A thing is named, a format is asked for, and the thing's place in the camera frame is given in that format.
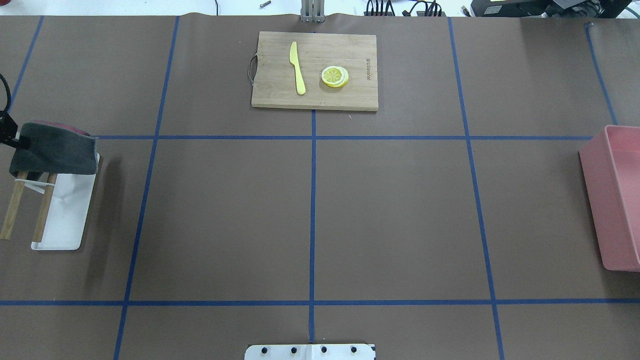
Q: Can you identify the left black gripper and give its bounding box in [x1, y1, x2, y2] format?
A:
[0, 111, 31, 150]

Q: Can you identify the wooden rack bar near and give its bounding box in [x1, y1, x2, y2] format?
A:
[32, 173, 58, 243]

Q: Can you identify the yellow lemon slice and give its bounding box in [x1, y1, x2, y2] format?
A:
[320, 65, 350, 88]

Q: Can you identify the pink plastic bin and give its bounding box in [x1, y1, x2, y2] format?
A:
[579, 125, 640, 272]

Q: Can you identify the white rectangular tray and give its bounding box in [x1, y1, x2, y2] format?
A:
[25, 173, 98, 251]

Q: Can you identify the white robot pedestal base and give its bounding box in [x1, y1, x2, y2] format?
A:
[244, 343, 377, 360]

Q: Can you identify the yellow plastic knife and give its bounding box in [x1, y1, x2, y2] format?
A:
[288, 41, 307, 96]

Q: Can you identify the wooden cutting board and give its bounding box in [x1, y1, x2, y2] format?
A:
[251, 30, 379, 112]

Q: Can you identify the aluminium frame post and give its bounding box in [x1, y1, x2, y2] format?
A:
[300, 0, 326, 23]

